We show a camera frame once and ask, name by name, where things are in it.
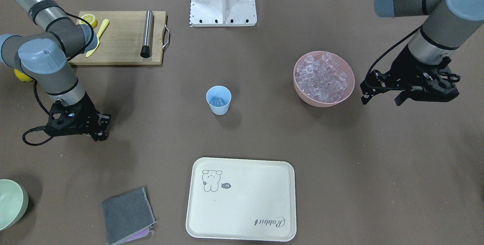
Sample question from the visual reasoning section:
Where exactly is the pink bowl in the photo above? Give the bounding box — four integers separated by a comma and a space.
293, 51, 355, 107

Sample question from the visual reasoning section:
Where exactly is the grey folded cloth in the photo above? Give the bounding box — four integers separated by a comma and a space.
101, 187, 156, 245

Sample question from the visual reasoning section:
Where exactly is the steel muddler black tip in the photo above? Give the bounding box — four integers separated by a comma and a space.
140, 10, 154, 59

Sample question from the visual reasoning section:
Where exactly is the light green bowl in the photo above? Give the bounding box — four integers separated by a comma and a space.
0, 179, 29, 231

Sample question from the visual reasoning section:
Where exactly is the light blue plastic cup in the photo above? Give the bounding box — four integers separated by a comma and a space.
206, 86, 232, 115

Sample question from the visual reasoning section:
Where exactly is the lemon half upper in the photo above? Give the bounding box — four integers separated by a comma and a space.
79, 14, 98, 28

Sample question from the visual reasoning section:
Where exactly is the pile of clear ice cubes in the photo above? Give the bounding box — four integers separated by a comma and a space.
296, 53, 349, 103

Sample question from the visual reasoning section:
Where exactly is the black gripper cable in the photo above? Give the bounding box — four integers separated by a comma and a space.
22, 81, 53, 146
366, 26, 422, 77

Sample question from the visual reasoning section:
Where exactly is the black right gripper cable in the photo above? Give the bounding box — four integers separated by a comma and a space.
22, 81, 53, 146

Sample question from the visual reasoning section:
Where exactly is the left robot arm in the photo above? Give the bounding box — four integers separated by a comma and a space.
360, 0, 484, 105

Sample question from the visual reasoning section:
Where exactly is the yellow plastic knife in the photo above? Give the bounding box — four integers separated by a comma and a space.
85, 19, 110, 57

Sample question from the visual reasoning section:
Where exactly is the clear ice cube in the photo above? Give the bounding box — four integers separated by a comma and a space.
210, 97, 219, 107
216, 98, 228, 107

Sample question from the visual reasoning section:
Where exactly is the cream rabbit serving tray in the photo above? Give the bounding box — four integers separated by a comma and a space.
186, 157, 297, 242

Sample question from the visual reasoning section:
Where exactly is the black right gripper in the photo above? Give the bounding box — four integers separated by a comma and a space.
45, 93, 111, 141

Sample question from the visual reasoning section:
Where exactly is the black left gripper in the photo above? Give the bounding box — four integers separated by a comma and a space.
360, 46, 460, 106

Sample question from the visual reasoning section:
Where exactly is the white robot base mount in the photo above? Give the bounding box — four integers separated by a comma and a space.
189, 0, 258, 27

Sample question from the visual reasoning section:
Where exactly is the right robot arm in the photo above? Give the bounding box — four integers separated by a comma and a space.
1, 0, 111, 143

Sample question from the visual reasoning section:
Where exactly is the bamboo cutting board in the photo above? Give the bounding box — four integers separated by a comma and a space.
70, 11, 169, 66

